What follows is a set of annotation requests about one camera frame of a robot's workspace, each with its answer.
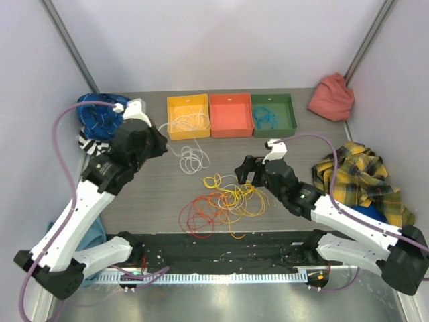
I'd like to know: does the white cable bundle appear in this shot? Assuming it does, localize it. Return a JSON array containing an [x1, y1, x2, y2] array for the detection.
[[157, 107, 242, 211]]

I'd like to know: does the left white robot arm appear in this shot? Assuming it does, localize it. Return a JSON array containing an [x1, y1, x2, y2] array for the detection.
[[14, 119, 167, 300]]

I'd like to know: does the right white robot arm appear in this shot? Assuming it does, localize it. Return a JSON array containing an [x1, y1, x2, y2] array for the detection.
[[235, 155, 428, 295]]

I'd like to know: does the black white striped cloth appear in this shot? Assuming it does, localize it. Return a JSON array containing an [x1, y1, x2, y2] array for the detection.
[[78, 127, 110, 156]]

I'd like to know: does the blue plaid cloth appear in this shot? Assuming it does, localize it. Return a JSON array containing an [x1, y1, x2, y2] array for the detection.
[[76, 93, 131, 142]]

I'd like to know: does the red plastic bin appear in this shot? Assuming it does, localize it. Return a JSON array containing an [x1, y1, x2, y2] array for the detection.
[[209, 93, 254, 138]]

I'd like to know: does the yellow plastic bin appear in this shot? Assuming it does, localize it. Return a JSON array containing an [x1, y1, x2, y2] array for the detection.
[[167, 94, 211, 141]]

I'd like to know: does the green plastic bin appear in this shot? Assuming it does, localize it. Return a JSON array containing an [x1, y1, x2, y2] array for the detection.
[[251, 93, 298, 138]]

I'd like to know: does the yellow plaid shirt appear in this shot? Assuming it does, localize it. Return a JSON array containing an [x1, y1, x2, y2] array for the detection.
[[312, 141, 416, 227]]

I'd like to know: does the pink cloth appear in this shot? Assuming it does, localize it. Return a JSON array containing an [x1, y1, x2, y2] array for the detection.
[[308, 73, 355, 122]]

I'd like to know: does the teal cloth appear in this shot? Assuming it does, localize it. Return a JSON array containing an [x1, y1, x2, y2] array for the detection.
[[45, 217, 107, 288]]

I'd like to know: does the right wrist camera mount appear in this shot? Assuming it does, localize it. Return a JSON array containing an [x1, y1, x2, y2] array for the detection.
[[262, 138, 287, 164]]

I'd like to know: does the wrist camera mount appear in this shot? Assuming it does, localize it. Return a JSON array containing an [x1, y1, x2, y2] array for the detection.
[[262, 138, 287, 164], [113, 98, 152, 127]]

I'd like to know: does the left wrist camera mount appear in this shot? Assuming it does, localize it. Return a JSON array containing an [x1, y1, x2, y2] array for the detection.
[[113, 98, 152, 127]]

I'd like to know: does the yellow cable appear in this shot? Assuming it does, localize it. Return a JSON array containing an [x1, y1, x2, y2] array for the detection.
[[202, 172, 271, 224]]

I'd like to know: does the blue cable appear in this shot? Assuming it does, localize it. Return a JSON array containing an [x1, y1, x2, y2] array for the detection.
[[252, 105, 279, 131]]

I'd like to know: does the orange cable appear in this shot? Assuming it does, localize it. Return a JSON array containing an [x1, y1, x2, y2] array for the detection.
[[207, 194, 247, 241]]

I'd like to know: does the red cable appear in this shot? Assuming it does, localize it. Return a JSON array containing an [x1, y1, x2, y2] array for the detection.
[[178, 196, 217, 239]]

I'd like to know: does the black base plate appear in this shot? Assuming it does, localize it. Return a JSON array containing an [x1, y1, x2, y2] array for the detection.
[[120, 229, 334, 275]]

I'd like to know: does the white slotted cable duct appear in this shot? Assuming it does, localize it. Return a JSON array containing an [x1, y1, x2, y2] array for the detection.
[[93, 270, 308, 287]]

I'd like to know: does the left aluminium frame post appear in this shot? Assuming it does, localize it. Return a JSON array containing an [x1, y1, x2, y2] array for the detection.
[[39, 0, 99, 93]]

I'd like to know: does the aluminium frame post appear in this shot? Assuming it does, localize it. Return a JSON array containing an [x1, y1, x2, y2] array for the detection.
[[344, 0, 398, 87], [39, 0, 99, 93]]

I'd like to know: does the right aluminium frame post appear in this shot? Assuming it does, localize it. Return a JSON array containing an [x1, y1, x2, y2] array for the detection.
[[344, 0, 398, 87]]

